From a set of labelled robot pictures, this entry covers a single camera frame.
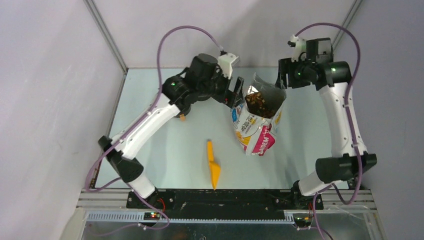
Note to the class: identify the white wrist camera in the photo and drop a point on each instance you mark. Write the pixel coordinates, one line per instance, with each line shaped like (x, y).
(299, 48)
(226, 62)

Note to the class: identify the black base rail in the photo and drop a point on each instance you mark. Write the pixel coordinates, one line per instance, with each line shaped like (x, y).
(231, 204)

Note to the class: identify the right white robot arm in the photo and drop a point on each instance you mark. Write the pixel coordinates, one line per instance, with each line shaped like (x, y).
(312, 63)

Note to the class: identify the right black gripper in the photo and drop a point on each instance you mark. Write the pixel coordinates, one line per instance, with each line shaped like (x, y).
(286, 66)

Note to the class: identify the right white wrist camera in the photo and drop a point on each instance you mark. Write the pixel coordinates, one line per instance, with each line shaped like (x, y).
(299, 48)

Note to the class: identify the pet food bag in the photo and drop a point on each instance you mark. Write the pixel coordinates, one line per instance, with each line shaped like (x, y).
(256, 134)

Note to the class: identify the pet food kibble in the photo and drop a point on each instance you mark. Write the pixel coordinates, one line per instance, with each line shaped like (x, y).
(258, 106)

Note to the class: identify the orange plastic scoop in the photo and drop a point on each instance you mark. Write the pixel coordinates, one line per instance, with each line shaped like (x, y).
(214, 167)

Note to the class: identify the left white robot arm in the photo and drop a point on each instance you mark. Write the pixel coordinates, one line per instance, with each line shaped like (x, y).
(206, 77)

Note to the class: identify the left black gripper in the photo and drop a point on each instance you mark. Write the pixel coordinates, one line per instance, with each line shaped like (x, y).
(230, 98)

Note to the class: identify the black cat bowl fish print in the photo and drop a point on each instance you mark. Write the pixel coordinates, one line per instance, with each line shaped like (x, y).
(183, 114)

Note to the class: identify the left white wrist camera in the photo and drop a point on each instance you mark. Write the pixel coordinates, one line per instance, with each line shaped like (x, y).
(226, 62)

